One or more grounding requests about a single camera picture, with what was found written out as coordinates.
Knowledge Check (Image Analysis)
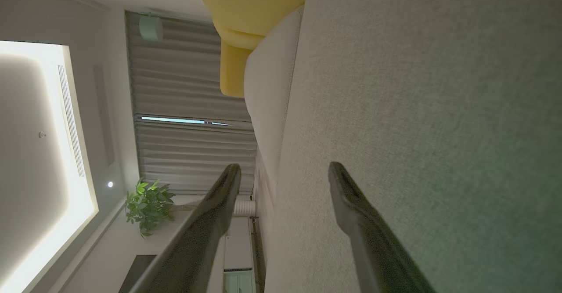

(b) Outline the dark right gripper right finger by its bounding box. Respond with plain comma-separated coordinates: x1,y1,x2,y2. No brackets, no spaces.
328,162,435,293

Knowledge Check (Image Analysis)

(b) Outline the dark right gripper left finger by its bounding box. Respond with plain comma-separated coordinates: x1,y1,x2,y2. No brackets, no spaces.
130,164,241,293

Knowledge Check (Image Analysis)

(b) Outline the white cabinet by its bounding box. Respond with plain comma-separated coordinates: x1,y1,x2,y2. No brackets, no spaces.
223,217,256,293

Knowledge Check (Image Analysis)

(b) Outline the white ribbed plant pot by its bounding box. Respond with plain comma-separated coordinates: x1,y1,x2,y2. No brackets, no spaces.
233,200,257,218

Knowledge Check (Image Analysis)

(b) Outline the green leafy houseplant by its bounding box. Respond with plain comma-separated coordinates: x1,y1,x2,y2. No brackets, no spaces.
125,179,234,239

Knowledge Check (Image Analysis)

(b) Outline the grey fabric sofa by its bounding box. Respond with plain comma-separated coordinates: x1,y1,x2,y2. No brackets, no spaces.
244,0,562,293

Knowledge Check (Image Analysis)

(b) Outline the grey pleated curtain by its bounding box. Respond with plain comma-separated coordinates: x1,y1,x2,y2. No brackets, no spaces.
126,12,258,195

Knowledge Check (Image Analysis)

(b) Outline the yellow cushion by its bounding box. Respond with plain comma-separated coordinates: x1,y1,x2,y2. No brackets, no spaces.
191,0,309,50
220,40,253,98

